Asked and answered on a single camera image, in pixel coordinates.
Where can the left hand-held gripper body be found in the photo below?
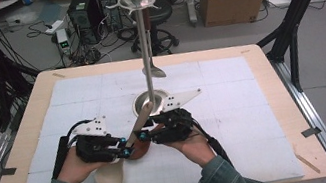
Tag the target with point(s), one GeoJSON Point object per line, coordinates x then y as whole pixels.
{"type": "Point", "coordinates": [93, 127]}

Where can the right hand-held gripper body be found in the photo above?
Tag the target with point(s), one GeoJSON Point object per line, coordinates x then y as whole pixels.
{"type": "Point", "coordinates": [177, 126]}

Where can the dark brown wooden spoon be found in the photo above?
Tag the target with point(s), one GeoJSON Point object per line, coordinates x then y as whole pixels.
{"type": "Point", "coordinates": [141, 151]}

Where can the beige spoon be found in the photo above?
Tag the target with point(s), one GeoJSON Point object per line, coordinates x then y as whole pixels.
{"type": "Point", "coordinates": [110, 180]}

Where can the metal utensil stand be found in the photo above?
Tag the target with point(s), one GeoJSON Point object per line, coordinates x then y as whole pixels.
{"type": "Point", "coordinates": [142, 41]}

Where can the person's right hand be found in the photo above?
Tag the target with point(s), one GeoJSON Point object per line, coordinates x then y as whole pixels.
{"type": "Point", "coordinates": [195, 150]}

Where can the person's left hand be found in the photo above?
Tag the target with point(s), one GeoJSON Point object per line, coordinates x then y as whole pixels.
{"type": "Point", "coordinates": [75, 171]}

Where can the white grid mat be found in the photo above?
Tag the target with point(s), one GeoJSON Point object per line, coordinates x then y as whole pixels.
{"type": "Point", "coordinates": [238, 108]}

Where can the white device green display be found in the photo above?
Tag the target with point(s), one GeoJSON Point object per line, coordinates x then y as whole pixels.
{"type": "Point", "coordinates": [63, 41]}

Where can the grey tape piece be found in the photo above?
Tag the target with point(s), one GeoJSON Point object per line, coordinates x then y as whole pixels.
{"type": "Point", "coordinates": [5, 172]}
{"type": "Point", "coordinates": [311, 132]}

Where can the white power strip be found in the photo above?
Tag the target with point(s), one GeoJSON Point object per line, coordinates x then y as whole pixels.
{"type": "Point", "coordinates": [54, 27]}

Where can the black stool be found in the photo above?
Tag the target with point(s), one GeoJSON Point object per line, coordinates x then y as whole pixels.
{"type": "Point", "coordinates": [161, 14]}

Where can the black computer tower green label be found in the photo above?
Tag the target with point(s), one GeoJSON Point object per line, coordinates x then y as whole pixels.
{"type": "Point", "coordinates": [85, 17]}

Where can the tan tape strip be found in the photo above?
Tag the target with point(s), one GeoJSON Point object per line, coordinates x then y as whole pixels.
{"type": "Point", "coordinates": [307, 163]}

